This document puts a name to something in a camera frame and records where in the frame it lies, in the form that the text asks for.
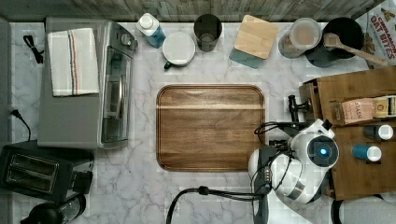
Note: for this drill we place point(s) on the black metal drawer handle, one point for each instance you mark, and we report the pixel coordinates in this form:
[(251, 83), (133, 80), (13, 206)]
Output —
[(294, 108)]

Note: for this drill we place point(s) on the wooden drawer box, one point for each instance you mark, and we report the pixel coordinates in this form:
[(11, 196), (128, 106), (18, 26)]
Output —
[(354, 178)]

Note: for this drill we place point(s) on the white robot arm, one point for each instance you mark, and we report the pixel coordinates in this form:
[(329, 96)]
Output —
[(298, 173)]

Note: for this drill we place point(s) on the wooden cutting board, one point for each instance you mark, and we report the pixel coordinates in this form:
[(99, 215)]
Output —
[(207, 128)]

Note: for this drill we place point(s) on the white and green mug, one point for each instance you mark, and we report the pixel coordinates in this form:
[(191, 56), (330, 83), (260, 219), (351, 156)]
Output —
[(178, 50)]

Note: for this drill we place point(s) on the dark grey cup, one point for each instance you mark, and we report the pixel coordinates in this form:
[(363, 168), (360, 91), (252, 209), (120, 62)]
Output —
[(207, 30)]

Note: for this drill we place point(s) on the teal canister with wooden lid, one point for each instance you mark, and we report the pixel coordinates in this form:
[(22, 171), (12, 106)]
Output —
[(254, 41)]

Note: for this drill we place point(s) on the silver toaster oven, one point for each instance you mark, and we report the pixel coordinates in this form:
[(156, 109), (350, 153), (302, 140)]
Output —
[(90, 121)]

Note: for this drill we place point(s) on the blue bottle with white cap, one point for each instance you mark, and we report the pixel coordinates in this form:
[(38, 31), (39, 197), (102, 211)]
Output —
[(151, 29)]

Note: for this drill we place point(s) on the glass jar with cereal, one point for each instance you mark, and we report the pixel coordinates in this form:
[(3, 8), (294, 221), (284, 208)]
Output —
[(303, 35)]

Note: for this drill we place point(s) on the striped white folded towel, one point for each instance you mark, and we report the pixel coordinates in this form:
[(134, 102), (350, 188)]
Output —
[(73, 62)]

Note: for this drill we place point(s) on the wooden spoon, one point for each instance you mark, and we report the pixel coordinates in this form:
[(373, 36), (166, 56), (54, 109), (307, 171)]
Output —
[(355, 49)]

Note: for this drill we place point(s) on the black two-slot toaster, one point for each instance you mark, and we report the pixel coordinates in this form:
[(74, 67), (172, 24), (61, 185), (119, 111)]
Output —
[(49, 173)]

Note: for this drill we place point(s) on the black kettle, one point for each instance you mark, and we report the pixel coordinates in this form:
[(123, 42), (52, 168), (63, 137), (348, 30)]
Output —
[(53, 213)]

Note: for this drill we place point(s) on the black utensil holder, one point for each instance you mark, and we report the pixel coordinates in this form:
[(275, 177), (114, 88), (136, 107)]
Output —
[(325, 53)]

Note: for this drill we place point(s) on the black paper towel stand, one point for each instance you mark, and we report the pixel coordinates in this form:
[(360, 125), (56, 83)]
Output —
[(335, 212)]

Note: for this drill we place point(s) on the blue spice shaker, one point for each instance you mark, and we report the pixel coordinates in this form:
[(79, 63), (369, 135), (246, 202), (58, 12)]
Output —
[(366, 152)]

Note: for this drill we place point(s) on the grey spice shaker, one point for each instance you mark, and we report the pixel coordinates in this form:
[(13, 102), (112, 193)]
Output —
[(378, 132)]

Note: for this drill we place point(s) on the cinnamon oat bites cereal box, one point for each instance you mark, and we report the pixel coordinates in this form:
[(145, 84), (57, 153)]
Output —
[(379, 29)]

